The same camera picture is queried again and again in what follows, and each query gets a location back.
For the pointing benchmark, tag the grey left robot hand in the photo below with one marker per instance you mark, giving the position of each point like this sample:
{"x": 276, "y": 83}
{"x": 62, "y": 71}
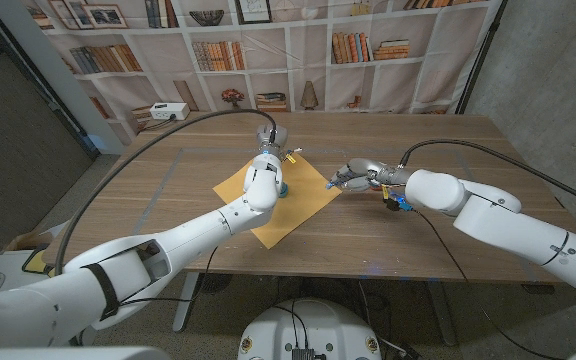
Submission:
{"x": 282, "y": 140}

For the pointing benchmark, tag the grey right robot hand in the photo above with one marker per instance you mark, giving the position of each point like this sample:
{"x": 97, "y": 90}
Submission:
{"x": 363, "y": 170}

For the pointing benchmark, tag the blue flip phone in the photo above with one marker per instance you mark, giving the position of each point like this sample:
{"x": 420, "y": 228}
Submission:
{"x": 284, "y": 191}

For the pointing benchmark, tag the yellow felt sheet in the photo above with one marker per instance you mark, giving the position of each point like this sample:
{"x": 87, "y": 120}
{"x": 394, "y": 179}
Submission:
{"x": 308, "y": 190}

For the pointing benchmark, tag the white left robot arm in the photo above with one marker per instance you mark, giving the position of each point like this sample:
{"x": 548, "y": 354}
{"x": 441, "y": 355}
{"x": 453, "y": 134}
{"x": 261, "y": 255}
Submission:
{"x": 193, "y": 235}

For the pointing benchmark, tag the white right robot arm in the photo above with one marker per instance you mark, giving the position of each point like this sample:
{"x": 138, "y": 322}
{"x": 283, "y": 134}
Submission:
{"x": 508, "y": 220}

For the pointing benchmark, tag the printed bookshelf backdrop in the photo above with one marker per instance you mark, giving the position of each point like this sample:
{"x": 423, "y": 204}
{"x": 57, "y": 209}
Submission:
{"x": 308, "y": 60}

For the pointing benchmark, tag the white power strip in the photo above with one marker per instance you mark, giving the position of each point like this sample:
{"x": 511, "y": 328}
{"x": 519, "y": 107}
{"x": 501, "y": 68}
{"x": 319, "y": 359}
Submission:
{"x": 169, "y": 111}

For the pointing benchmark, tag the black round floor object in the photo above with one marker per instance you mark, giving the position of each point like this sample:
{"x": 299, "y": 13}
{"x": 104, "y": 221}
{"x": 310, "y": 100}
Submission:
{"x": 215, "y": 283}

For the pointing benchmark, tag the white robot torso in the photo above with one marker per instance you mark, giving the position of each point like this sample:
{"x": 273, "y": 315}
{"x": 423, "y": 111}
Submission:
{"x": 338, "y": 330}

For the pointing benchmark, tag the grey table leg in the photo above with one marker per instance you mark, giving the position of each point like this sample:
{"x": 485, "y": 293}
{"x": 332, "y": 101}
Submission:
{"x": 440, "y": 315}
{"x": 186, "y": 302}

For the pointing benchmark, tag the black backdrop stand pole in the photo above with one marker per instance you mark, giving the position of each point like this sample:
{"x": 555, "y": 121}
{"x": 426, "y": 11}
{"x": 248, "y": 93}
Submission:
{"x": 483, "y": 52}

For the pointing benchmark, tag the black hub box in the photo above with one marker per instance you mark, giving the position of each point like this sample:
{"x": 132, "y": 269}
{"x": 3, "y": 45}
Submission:
{"x": 303, "y": 355}

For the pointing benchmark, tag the dark perforated partition panel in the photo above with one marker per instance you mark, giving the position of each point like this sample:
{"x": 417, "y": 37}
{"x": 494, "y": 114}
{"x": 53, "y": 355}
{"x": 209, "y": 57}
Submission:
{"x": 18, "y": 150}

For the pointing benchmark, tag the yellow and black floor item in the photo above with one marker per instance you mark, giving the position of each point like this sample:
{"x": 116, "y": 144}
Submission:
{"x": 38, "y": 262}

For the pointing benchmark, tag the brown cardboard box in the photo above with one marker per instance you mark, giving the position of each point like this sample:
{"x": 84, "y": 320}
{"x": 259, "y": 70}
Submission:
{"x": 23, "y": 241}

